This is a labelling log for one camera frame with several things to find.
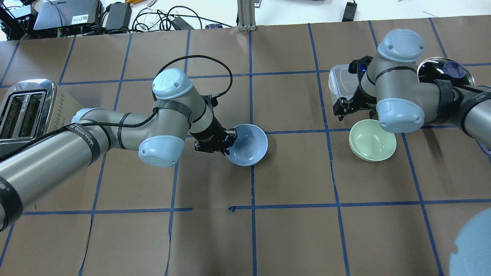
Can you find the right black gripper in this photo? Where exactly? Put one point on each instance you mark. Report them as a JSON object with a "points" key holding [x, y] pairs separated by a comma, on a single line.
{"points": [[361, 96]]}

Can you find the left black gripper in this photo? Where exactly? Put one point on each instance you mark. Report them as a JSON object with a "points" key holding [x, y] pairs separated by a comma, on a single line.
{"points": [[207, 136]]}

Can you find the blue bowl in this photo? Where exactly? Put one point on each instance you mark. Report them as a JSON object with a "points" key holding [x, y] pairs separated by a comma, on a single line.
{"points": [[250, 146]]}

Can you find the green bowl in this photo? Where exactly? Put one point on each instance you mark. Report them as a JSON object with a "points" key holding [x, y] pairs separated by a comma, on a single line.
{"points": [[369, 142]]}

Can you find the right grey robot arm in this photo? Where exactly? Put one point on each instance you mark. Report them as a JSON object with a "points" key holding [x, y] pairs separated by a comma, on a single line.
{"points": [[390, 86]]}

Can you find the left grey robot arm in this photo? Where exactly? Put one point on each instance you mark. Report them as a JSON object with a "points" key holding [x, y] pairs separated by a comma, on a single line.
{"points": [[32, 170]]}

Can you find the clear plastic food container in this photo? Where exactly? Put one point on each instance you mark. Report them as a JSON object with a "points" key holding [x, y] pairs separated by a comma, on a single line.
{"points": [[341, 83]]}

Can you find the dark blue saucepan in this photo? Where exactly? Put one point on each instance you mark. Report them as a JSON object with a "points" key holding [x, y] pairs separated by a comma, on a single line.
{"points": [[445, 71]]}

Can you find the black power adapter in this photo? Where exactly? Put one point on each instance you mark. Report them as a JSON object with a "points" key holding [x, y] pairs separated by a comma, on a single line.
{"points": [[118, 16]]}

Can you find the silver cream toaster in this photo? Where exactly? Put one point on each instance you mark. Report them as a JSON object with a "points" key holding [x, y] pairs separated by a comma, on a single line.
{"points": [[32, 108]]}

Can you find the aluminium frame post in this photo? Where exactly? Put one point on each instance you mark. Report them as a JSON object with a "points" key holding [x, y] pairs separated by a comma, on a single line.
{"points": [[246, 15]]}

